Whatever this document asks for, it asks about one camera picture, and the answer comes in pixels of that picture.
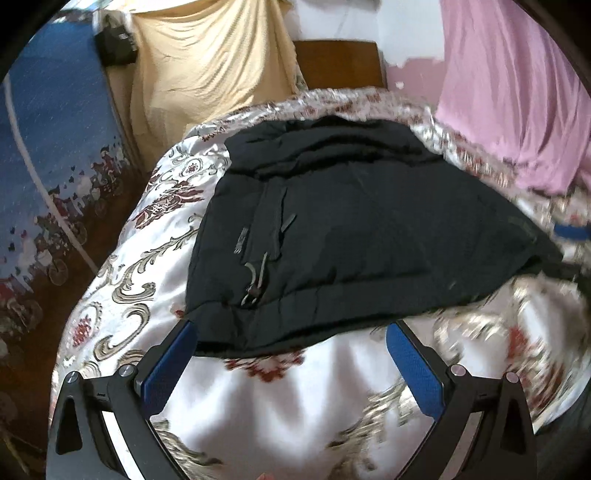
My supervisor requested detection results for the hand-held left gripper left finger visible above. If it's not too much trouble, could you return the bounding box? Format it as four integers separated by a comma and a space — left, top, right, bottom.
45, 319, 198, 480

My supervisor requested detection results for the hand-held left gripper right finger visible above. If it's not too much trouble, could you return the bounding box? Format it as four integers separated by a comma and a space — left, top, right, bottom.
386, 319, 540, 480

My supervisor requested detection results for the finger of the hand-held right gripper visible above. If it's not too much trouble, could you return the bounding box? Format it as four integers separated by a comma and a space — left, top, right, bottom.
553, 222, 591, 242

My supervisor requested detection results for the black jacket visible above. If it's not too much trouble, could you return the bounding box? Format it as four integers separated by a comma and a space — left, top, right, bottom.
184, 115, 578, 360

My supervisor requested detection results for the floral satin quilt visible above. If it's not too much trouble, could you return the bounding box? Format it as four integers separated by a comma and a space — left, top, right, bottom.
51, 85, 591, 480

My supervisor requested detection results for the pink curtain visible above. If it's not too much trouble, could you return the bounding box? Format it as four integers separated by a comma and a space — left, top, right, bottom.
434, 0, 591, 197

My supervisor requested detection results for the blue fabric wardrobe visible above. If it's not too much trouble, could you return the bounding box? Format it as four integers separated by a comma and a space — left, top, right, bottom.
0, 10, 155, 416

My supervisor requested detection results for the brown wooden panel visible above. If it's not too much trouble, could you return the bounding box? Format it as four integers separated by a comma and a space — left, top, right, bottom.
105, 62, 149, 172

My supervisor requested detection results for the wooden headboard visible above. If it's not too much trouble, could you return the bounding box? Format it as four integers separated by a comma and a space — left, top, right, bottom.
293, 39, 387, 91

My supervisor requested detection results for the yellow hanging sheet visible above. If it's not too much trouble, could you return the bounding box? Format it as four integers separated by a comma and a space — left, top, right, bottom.
129, 0, 308, 163

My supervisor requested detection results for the black tote bag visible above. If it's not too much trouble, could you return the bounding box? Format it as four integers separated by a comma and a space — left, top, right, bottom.
95, 14, 139, 65

